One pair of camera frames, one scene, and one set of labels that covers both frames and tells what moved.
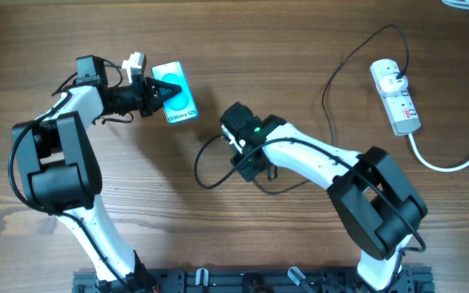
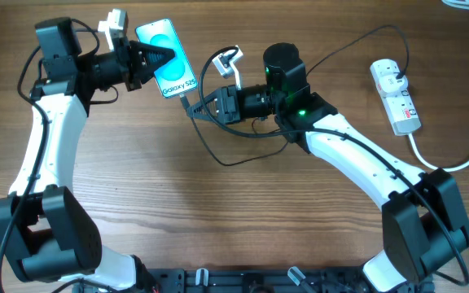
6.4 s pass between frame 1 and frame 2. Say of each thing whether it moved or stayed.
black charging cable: moved
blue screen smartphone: moved
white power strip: stayed
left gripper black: moved
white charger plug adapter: stayed
